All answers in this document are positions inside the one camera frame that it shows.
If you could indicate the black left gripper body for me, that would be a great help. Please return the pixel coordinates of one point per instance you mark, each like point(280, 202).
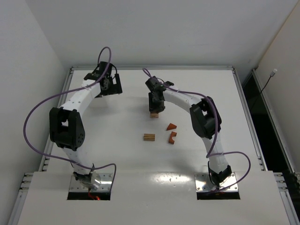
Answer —
point(115, 86)

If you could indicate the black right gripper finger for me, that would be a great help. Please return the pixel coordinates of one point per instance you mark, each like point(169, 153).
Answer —
point(151, 103)
point(160, 106)

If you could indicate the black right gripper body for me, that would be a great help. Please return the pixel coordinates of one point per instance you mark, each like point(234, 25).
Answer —
point(154, 103)

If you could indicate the light wooden long block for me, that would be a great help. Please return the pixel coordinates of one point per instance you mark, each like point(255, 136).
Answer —
point(154, 115)

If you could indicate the striped brown wooden block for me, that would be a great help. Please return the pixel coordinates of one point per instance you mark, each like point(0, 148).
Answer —
point(149, 137)

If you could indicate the red-brown wooden arch block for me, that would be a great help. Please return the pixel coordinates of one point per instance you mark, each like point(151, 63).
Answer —
point(171, 137)

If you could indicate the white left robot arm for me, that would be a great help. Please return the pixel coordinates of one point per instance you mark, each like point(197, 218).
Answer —
point(66, 126)

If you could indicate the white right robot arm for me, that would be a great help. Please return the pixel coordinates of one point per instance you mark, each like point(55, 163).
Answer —
point(206, 122)

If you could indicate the red-brown wooden triangle block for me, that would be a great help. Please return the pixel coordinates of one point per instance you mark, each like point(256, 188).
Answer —
point(171, 127)

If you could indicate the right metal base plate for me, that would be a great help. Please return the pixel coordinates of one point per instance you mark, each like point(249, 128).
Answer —
point(203, 183)

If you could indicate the metal base plate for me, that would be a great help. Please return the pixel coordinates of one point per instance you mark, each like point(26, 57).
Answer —
point(103, 180)
point(203, 183)

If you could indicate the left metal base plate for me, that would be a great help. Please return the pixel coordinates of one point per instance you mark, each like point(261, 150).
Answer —
point(103, 180)

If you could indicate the aluminium table edge rail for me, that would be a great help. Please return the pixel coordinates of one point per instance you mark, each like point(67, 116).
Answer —
point(256, 144)

